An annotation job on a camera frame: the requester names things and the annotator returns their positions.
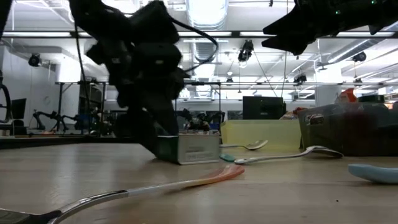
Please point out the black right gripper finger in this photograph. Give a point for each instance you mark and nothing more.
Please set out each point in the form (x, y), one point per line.
(295, 45)
(292, 26)

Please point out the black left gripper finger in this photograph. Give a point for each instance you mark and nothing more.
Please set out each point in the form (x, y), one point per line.
(161, 121)
(136, 124)

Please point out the orange chicken ramen packet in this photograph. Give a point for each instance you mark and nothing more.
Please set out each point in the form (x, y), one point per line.
(345, 96)

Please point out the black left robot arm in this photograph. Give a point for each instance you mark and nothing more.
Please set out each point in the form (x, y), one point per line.
(99, 18)

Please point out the black background robot arm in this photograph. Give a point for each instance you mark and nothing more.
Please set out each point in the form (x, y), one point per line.
(49, 117)
(199, 120)

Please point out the black ceiling spotlight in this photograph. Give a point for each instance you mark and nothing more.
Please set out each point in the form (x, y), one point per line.
(359, 56)
(34, 59)
(300, 78)
(245, 49)

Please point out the white room column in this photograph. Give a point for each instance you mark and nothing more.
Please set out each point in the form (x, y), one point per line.
(328, 96)

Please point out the large black monitor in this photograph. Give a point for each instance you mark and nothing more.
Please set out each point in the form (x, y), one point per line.
(262, 107)

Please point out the yellow translucent plastic bin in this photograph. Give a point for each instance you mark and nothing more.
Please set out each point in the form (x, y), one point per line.
(264, 133)

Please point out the grey plastic basket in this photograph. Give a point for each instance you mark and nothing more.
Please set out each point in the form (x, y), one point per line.
(357, 133)

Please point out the all silver metal spoon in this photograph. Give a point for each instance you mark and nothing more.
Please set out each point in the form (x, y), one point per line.
(280, 157)

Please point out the small black monitor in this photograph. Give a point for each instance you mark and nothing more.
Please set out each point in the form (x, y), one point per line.
(18, 109)

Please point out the black background stand frame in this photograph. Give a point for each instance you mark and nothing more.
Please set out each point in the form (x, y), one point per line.
(202, 83)

